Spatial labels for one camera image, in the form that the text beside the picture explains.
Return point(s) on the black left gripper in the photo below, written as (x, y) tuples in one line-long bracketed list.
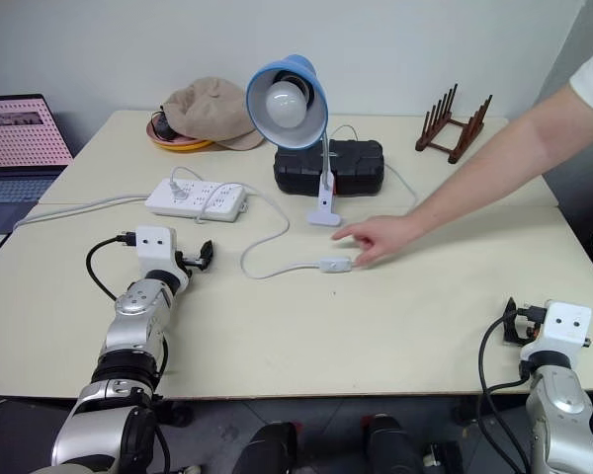
[(188, 259)]

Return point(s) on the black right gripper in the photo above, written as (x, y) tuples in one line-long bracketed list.
[(530, 323)]

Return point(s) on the person's bare forearm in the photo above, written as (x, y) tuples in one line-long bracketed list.
[(504, 158)]

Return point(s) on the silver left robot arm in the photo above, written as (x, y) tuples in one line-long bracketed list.
[(128, 340)]

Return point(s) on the blue desk lamp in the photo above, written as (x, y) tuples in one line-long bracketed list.
[(304, 74)]

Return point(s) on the person's bare hand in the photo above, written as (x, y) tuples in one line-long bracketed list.
[(390, 234)]

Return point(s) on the white power strip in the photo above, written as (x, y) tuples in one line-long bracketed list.
[(197, 200)]

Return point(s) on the small black object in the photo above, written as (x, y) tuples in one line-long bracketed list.
[(164, 127)]

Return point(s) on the beige cap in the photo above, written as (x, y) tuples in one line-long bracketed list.
[(212, 111)]

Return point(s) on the white light bulb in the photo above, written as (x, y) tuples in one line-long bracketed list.
[(285, 104)]

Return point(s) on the dark rounded shape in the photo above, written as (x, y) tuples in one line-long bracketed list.
[(269, 449), (393, 447)]

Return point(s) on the black plastic case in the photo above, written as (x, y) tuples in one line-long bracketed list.
[(356, 165)]

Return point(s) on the brown wooden rack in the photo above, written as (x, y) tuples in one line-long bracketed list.
[(454, 128)]

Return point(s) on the laptop with pink screen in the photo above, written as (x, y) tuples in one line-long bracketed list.
[(15, 133)]

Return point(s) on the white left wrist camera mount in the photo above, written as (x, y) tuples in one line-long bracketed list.
[(154, 247)]

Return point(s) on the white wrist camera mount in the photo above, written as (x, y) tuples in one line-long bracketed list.
[(154, 247), (563, 328)]

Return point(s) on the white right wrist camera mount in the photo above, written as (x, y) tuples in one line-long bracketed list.
[(563, 328)]

